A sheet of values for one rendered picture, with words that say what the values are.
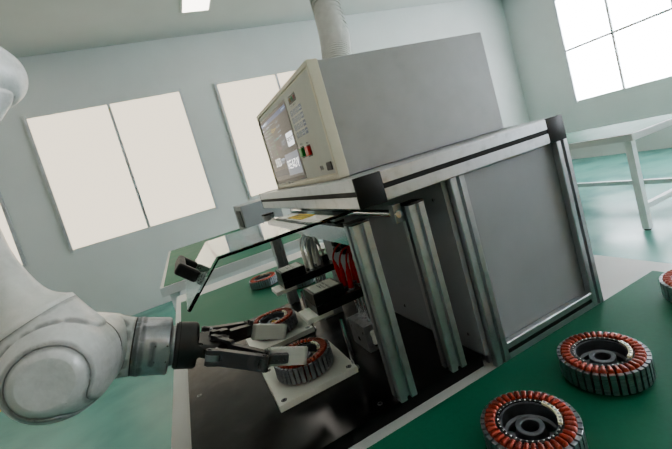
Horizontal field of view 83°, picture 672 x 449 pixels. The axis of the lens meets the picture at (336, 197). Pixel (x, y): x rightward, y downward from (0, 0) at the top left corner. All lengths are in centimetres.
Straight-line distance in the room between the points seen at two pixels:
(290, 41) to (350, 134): 549
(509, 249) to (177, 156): 501
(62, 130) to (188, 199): 163
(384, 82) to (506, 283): 41
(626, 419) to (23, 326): 70
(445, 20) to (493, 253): 708
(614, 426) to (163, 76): 553
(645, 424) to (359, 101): 58
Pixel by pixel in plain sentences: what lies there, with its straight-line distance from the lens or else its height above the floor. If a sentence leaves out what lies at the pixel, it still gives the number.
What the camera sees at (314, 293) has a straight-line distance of 74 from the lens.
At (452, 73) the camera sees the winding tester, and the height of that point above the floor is 125.
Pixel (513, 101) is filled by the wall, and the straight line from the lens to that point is 825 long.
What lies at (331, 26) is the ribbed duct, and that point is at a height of 183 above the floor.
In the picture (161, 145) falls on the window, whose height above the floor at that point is 197.
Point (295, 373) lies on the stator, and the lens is 74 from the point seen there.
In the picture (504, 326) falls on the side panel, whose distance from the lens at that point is 74.
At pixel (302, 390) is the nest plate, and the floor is 78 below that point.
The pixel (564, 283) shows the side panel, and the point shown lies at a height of 81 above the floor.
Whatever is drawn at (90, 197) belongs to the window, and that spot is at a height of 155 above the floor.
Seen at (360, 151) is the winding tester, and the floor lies 115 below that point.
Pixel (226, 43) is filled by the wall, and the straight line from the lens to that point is 590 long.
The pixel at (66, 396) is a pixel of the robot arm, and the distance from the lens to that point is 51.
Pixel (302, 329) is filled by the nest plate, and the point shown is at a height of 78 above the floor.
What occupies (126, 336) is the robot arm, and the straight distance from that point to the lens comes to 69.
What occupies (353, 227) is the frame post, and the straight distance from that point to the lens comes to 55.
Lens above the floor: 115
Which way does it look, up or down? 5 degrees down
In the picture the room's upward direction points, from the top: 16 degrees counter-clockwise
